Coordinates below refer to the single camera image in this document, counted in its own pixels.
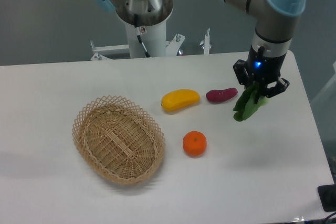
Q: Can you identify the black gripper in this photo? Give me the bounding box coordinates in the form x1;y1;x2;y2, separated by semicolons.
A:
233;47;290;98

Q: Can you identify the green leafy vegetable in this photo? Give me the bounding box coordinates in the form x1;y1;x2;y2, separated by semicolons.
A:
233;82;268;122

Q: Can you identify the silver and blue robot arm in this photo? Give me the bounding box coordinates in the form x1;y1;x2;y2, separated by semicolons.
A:
95;0;306;98

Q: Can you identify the purple sweet potato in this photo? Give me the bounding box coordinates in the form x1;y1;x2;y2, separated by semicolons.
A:
206;88;238;103

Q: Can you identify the yellow mango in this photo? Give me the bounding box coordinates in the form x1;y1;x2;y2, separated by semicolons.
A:
161;89;201;113

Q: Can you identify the orange tangerine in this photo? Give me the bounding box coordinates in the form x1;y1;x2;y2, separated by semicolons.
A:
183;131;207;157

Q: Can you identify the black device at table edge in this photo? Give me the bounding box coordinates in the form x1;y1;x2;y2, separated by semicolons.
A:
317;184;335;212

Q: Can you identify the woven wicker basket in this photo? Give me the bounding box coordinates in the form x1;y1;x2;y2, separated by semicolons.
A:
72;95;165;185

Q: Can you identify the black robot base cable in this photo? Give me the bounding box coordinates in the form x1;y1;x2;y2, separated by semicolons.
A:
133;13;152;58

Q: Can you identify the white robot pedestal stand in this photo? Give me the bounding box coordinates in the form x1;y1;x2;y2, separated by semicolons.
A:
90;0;185;61

